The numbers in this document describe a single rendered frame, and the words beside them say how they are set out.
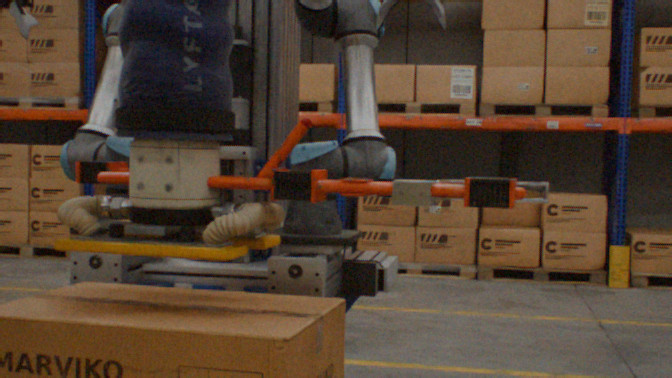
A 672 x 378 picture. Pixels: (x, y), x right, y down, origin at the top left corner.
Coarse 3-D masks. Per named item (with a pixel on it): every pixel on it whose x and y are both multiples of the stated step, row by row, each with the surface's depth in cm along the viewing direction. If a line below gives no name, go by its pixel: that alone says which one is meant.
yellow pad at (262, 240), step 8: (200, 232) 175; (264, 232) 178; (232, 240) 171; (240, 240) 171; (248, 240) 171; (256, 240) 170; (264, 240) 170; (272, 240) 174; (280, 240) 179; (256, 248) 170; (264, 248) 170
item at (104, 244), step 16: (112, 224) 161; (64, 240) 160; (80, 240) 160; (96, 240) 159; (112, 240) 159; (128, 240) 158; (144, 240) 158; (160, 240) 159; (176, 240) 160; (192, 240) 158; (160, 256) 155; (176, 256) 154; (192, 256) 153; (208, 256) 152; (224, 256) 152; (240, 256) 158
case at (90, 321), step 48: (96, 288) 187; (144, 288) 188; (192, 288) 189; (0, 336) 156; (48, 336) 154; (96, 336) 151; (144, 336) 149; (192, 336) 147; (240, 336) 145; (288, 336) 144; (336, 336) 174
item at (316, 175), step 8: (272, 176) 160; (280, 176) 158; (288, 176) 158; (296, 176) 158; (304, 176) 157; (312, 176) 158; (320, 176) 161; (272, 184) 160; (280, 184) 159; (288, 184) 159; (296, 184) 159; (304, 184) 158; (312, 184) 158; (272, 192) 160; (280, 192) 159; (288, 192) 158; (296, 192) 158; (304, 192) 157; (312, 192) 158; (320, 192) 162; (272, 200) 160; (304, 200) 158; (312, 200) 158; (320, 200) 162
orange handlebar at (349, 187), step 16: (112, 176) 169; (128, 176) 168; (224, 176) 168; (240, 176) 167; (336, 192) 158; (352, 192) 157; (368, 192) 157; (384, 192) 156; (432, 192) 153; (448, 192) 153
